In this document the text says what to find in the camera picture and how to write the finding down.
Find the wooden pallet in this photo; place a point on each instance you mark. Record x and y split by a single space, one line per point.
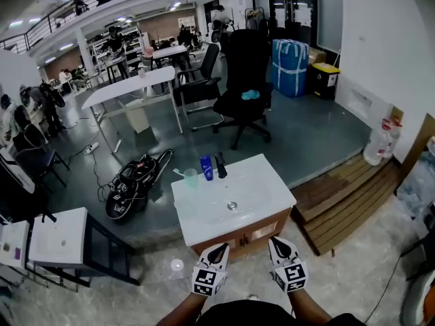
343 202

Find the round white floor drain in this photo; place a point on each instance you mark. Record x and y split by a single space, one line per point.
177 265

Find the black bin with yellow lid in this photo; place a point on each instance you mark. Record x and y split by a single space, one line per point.
324 81

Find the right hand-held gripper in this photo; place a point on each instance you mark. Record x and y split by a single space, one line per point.
291 273

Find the black faucet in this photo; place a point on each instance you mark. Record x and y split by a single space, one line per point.
221 166

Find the black metal cabinet frame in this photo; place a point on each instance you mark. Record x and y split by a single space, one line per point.
102 250

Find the black cantilever chair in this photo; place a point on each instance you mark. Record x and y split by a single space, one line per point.
204 85

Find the black swivel office chair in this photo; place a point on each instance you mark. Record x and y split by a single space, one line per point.
246 66

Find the long white table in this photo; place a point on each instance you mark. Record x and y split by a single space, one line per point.
136 83

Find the pink cup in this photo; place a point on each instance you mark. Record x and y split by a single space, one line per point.
141 73

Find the short white table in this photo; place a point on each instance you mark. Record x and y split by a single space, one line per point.
170 51

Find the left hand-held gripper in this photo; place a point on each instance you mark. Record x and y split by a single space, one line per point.
208 278

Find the white power strip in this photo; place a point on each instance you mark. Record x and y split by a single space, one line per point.
91 148

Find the metal sink drain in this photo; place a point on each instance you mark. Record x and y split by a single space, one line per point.
232 205

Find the small white water jug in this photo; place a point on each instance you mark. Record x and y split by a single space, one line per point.
394 138

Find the green translucent cup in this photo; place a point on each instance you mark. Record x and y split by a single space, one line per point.
190 179

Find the black equipment bag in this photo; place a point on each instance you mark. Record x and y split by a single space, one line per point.
134 189

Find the person's black shirt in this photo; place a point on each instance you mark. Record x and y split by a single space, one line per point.
258 314

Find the cardboard box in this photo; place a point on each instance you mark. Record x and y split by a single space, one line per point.
316 55

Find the person's white shoe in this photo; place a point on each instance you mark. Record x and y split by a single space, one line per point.
253 297

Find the person's left forearm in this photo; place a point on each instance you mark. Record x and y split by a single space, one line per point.
180 311

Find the person's right forearm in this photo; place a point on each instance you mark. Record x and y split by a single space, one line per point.
310 307

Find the blue wrapped package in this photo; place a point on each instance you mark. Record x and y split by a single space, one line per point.
289 68

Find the blue cloth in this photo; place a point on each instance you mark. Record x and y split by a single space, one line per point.
250 94

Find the blue bottle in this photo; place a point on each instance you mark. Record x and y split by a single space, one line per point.
206 169

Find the large white water jug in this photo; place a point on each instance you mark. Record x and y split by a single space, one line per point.
375 144

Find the small white sink basin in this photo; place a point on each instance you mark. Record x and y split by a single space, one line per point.
12 244

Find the wooden vanity cabinet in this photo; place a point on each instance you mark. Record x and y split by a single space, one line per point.
261 231

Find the white toothbrush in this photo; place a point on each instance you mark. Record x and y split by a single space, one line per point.
178 172

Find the black balcony railing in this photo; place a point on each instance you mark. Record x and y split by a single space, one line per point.
68 10

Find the brown wooden board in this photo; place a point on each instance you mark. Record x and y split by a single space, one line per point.
419 138

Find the black mesh chair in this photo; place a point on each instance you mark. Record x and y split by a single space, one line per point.
35 151

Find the white sink on black frame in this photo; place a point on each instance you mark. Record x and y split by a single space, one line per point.
59 236

